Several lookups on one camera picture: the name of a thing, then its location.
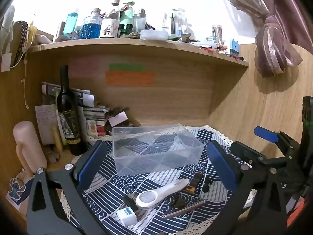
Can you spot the white handheld magnifier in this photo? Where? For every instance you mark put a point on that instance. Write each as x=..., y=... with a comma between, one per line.
x=156, y=194

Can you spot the clear bottle with cartoon label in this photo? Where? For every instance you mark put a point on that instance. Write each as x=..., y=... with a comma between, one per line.
x=110, y=27

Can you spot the black yellow lighter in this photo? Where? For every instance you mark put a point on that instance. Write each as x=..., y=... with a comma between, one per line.
x=194, y=182

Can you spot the stack of papers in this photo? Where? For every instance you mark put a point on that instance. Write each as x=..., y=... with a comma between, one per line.
x=93, y=113

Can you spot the orange sticky note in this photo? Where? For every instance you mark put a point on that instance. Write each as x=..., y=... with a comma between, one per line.
x=129, y=78

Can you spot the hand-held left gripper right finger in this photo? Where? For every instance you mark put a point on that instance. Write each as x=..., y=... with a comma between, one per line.
x=221, y=164

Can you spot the silver metal pen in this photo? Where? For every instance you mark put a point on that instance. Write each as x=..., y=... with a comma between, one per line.
x=183, y=209

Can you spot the black lace ribbon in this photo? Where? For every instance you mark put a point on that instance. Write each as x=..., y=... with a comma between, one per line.
x=20, y=39

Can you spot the clear plastic box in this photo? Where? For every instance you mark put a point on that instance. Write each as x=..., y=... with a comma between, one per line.
x=156, y=149

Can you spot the white paper note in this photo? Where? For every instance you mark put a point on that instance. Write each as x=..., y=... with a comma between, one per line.
x=45, y=123

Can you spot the wooden shelf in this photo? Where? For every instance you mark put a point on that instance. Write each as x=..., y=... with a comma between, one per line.
x=122, y=46

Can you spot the white paper tag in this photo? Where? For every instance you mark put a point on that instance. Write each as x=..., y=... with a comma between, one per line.
x=117, y=119

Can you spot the pink sticky note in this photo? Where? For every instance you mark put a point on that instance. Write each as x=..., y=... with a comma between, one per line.
x=84, y=67

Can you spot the blue patterned tablecloth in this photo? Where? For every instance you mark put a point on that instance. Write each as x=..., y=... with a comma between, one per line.
x=151, y=183

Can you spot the glass bottle with blue liquid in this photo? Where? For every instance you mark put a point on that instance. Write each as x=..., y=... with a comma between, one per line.
x=90, y=29

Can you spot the blue black stamp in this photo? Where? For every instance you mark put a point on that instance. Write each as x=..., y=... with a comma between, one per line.
x=234, y=47

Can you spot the packaged toothbrush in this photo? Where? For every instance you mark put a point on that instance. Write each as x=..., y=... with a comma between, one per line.
x=176, y=22

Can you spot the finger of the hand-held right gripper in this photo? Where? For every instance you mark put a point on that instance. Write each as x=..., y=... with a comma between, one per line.
x=247, y=150
x=266, y=134

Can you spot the blue cartoon sticker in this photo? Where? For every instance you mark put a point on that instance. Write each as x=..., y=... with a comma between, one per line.
x=16, y=188

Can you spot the yellow tube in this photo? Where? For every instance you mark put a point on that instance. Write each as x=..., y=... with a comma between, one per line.
x=57, y=139

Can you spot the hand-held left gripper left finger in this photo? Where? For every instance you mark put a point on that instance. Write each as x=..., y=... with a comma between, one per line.
x=94, y=161

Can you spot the green spray bottle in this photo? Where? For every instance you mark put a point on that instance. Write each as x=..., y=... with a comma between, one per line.
x=126, y=17

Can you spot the dark wine bottle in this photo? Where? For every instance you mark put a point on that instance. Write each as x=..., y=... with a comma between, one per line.
x=69, y=117

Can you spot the white charger plug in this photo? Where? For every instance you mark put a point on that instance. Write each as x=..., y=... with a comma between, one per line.
x=127, y=216

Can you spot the green sticky note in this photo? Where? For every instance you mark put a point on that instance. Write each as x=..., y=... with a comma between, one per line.
x=126, y=67

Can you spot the pink ceramic mug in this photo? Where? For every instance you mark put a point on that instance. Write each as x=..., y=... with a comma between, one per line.
x=28, y=144

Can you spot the frosted glass bottle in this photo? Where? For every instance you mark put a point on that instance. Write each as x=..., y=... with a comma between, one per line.
x=141, y=20

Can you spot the pink curtain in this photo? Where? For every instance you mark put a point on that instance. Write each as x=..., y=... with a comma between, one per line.
x=271, y=24

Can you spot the translucent white box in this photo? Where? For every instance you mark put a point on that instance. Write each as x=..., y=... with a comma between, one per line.
x=154, y=34

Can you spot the glass jar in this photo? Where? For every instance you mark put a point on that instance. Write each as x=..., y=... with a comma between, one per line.
x=217, y=35

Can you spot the teal plastic bottle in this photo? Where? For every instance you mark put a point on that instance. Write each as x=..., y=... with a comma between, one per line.
x=71, y=24

